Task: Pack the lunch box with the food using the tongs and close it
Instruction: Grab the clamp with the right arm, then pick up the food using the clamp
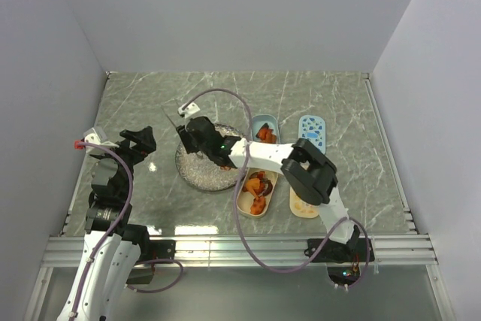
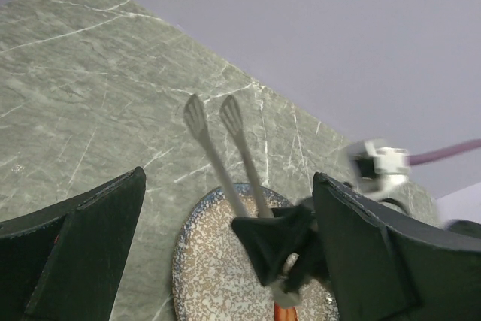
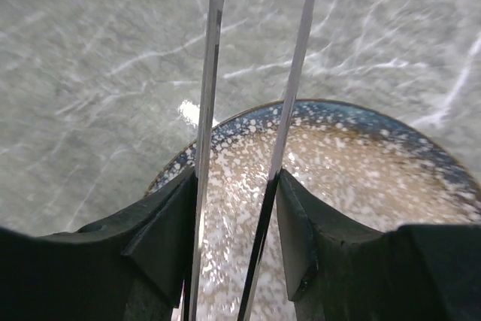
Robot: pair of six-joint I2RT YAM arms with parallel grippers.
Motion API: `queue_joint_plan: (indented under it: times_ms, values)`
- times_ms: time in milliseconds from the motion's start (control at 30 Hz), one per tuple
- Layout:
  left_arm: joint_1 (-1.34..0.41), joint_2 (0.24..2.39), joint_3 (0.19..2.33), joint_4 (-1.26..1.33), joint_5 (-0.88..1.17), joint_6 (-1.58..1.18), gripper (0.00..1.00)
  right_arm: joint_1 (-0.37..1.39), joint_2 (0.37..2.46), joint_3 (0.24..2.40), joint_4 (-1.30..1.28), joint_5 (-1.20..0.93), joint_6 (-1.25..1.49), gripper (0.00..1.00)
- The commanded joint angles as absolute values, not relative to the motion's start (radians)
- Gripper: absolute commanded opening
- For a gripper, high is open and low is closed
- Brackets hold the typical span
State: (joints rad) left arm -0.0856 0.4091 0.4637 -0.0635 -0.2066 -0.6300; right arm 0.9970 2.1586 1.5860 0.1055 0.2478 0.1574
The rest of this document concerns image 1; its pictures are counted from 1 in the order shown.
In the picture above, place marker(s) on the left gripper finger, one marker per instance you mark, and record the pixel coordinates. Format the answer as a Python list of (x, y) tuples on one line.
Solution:
[(131, 135), (145, 142)]

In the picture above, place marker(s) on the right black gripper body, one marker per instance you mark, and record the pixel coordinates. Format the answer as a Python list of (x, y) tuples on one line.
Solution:
[(189, 142)]

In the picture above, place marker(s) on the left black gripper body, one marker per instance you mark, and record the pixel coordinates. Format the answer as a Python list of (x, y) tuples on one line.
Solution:
[(129, 155)]

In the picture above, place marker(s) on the blue lunch box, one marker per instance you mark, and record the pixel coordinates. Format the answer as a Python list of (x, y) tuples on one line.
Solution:
[(260, 120)]

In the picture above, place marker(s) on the orange crab claw piece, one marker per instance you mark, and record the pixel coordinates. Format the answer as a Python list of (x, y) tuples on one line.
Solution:
[(266, 135)]

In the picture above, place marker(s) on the beige lunch box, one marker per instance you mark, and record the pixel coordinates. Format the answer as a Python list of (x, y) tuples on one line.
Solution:
[(244, 200)]

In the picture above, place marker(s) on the spotted orange food piece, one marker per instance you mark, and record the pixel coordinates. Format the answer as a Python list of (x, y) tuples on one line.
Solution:
[(258, 206)]

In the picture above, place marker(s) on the blue patterned lid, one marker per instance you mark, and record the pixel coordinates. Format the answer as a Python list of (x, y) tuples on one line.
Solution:
[(313, 128)]

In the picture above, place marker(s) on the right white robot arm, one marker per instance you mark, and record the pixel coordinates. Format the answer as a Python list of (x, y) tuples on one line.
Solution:
[(311, 175)]

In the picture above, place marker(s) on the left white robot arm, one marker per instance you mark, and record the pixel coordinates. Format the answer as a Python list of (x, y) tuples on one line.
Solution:
[(111, 245)]

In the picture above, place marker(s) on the speckled round plate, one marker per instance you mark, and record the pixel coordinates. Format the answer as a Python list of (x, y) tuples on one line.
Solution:
[(201, 173)]

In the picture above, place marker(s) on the beige patterned lid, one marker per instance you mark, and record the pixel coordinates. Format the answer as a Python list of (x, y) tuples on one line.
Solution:
[(300, 208)]

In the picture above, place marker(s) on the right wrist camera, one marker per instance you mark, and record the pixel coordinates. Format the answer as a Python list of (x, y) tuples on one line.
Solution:
[(188, 110)]

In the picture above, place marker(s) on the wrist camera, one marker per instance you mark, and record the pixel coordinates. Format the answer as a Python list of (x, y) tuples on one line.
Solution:
[(188, 110), (93, 138)]

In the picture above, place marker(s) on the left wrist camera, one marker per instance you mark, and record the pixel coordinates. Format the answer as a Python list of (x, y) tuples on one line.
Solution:
[(93, 138)]

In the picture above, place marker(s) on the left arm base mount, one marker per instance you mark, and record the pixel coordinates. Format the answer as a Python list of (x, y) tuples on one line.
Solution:
[(151, 249)]

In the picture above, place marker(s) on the aluminium frame rail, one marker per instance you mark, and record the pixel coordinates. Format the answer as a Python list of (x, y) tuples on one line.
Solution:
[(274, 250)]

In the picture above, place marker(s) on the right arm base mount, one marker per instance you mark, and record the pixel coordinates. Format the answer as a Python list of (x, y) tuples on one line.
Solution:
[(347, 259)]

